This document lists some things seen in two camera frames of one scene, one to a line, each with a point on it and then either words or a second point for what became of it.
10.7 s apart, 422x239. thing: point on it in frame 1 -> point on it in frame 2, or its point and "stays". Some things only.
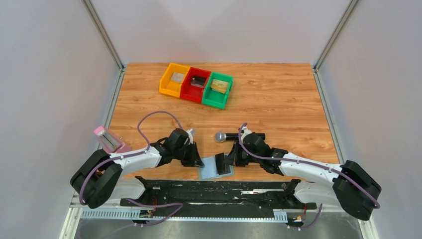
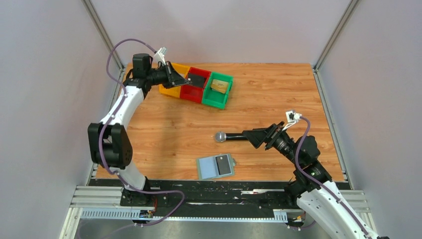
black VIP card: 220,162 -> 197,80
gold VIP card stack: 220,86 stays
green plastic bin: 215,98 stays
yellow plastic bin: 170,82 stays
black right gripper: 231,160 -> 273,136
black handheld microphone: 222,136 stays
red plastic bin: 192,93 stays
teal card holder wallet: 209,171 stays
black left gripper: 192,157 -> 168,75
